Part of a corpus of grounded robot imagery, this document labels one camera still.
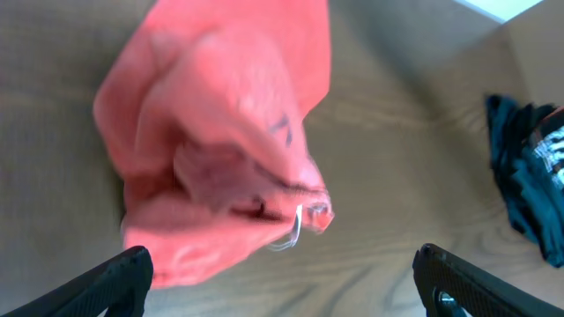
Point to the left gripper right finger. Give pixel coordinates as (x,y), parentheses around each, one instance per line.
(450,286)

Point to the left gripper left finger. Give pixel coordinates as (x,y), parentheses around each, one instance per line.
(116,288)

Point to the red t-shirt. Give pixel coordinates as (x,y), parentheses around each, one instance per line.
(202,116)

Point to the navy blue t-shirt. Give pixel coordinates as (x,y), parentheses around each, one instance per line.
(526,157)

